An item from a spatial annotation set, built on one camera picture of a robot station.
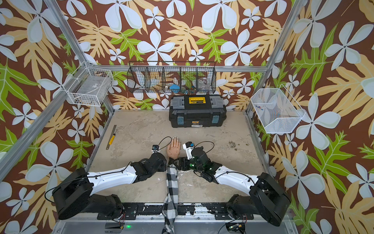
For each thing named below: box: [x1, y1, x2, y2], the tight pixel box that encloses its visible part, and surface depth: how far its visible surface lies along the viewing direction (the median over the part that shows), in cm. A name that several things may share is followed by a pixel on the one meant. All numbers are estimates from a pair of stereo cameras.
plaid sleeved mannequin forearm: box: [161, 163, 179, 234], surface depth 75 cm
